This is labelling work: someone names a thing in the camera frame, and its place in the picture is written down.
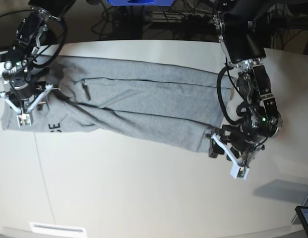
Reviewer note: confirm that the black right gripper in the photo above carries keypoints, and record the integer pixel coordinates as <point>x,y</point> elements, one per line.
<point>25,96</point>

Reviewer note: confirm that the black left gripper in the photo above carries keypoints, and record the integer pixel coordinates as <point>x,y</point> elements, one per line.
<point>245,142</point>

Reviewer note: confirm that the grey T-shirt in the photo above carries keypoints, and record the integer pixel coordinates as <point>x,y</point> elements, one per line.
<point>169,104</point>

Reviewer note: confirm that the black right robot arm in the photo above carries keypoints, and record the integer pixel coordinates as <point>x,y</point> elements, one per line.
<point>18,65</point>

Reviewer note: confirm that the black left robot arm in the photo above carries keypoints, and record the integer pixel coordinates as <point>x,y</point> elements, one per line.
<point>259,118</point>

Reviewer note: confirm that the white label strip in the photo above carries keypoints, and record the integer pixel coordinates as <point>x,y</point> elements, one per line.
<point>34,226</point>

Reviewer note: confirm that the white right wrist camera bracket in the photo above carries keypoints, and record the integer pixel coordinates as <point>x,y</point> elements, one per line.
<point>26,118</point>

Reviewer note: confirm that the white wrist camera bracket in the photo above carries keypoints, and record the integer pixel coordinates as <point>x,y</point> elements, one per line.
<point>239,169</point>
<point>26,118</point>

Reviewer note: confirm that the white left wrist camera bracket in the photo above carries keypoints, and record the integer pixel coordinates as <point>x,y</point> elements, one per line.
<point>239,169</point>

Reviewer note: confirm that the tablet with dark frame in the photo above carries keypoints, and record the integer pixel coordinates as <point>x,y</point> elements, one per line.
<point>302,213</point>

